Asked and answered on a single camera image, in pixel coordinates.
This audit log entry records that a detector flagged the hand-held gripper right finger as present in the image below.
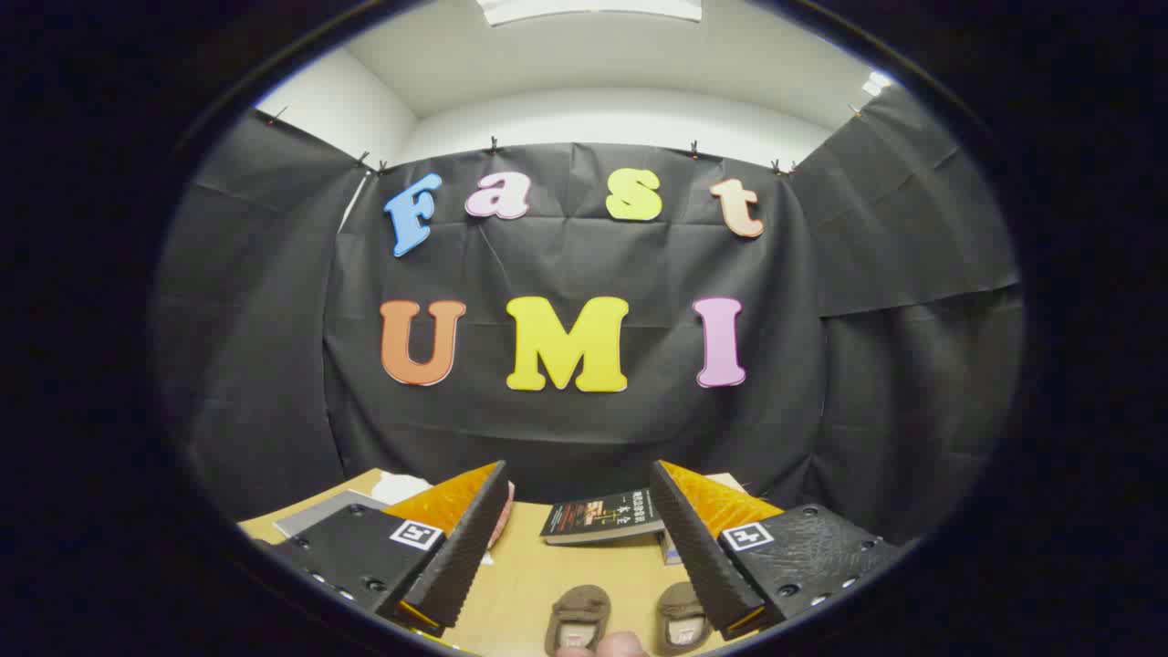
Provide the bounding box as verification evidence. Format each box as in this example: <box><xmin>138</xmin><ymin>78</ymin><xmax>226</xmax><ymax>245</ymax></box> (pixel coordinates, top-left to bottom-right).
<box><xmin>648</xmin><ymin>459</ymin><xmax>911</xmax><ymax>641</ymax></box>

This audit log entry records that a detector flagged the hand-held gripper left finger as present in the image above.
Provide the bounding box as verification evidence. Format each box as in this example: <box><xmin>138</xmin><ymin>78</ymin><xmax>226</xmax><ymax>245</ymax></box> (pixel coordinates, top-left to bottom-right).
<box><xmin>255</xmin><ymin>461</ymin><xmax>512</xmax><ymax>640</ymax></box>

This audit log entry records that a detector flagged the brown fuzzy shoe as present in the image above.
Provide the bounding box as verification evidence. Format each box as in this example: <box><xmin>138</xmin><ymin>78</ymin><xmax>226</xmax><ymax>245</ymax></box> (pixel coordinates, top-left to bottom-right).
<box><xmin>655</xmin><ymin>581</ymin><xmax>714</xmax><ymax>656</ymax></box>
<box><xmin>545</xmin><ymin>584</ymin><xmax>612</xmax><ymax>656</ymax></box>

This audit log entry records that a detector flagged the cream fabric storage box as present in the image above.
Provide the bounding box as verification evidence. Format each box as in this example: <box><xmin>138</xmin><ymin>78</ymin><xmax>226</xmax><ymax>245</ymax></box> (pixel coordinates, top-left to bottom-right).
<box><xmin>274</xmin><ymin>490</ymin><xmax>389</xmax><ymax>539</ymax></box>

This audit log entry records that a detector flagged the watermelon slice plush toy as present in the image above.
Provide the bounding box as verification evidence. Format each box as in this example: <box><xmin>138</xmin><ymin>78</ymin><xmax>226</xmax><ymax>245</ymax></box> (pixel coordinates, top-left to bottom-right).
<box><xmin>488</xmin><ymin>481</ymin><xmax>516</xmax><ymax>550</ymax></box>

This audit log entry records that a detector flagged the white plush toy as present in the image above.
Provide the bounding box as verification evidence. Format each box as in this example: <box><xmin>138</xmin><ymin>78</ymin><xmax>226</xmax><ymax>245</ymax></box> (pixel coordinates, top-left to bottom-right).
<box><xmin>370</xmin><ymin>472</ymin><xmax>434</xmax><ymax>506</ymax></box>

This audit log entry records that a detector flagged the black cover book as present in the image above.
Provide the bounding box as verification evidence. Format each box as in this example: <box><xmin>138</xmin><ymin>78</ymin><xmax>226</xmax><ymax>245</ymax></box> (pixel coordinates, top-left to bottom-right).
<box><xmin>540</xmin><ymin>488</ymin><xmax>665</xmax><ymax>547</ymax></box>

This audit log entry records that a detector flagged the black backdrop cloth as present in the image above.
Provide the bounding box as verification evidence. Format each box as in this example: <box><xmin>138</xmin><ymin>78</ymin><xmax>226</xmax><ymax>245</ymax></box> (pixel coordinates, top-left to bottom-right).
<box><xmin>151</xmin><ymin>87</ymin><xmax>1025</xmax><ymax>548</ymax></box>

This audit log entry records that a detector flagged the ceiling light panel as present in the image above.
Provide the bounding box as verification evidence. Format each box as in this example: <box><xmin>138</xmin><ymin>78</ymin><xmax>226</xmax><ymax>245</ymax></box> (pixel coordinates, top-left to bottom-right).
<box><xmin>476</xmin><ymin>0</ymin><xmax>705</xmax><ymax>26</ymax></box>

